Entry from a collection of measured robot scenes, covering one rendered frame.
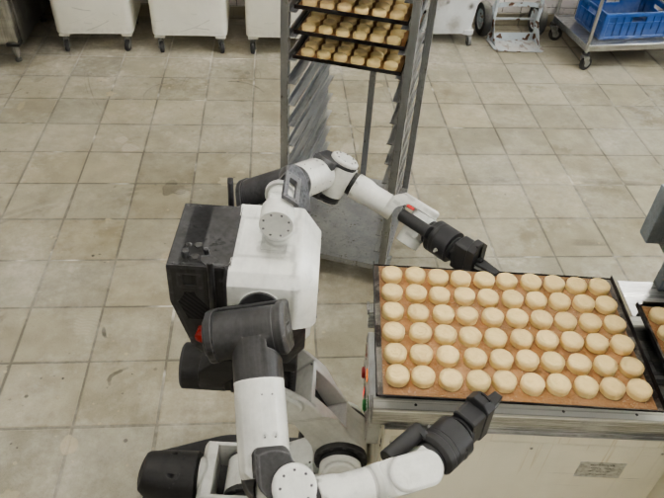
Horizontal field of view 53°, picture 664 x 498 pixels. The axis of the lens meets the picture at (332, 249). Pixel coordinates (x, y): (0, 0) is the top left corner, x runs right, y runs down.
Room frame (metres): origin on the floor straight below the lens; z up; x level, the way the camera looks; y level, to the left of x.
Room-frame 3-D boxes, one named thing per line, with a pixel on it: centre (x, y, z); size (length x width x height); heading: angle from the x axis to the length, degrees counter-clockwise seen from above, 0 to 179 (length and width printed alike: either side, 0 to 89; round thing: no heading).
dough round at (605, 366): (0.95, -0.61, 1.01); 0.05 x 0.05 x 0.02
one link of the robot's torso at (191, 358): (1.03, 0.21, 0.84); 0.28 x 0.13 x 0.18; 91
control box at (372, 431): (1.04, -0.13, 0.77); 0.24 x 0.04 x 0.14; 2
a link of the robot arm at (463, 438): (0.77, -0.28, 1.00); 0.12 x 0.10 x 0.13; 136
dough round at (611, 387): (0.89, -0.61, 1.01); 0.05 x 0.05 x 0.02
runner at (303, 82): (2.56, 0.13, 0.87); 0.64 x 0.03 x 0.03; 168
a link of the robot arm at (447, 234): (1.31, -0.33, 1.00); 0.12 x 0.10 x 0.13; 46
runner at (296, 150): (2.56, 0.13, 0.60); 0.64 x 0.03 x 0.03; 168
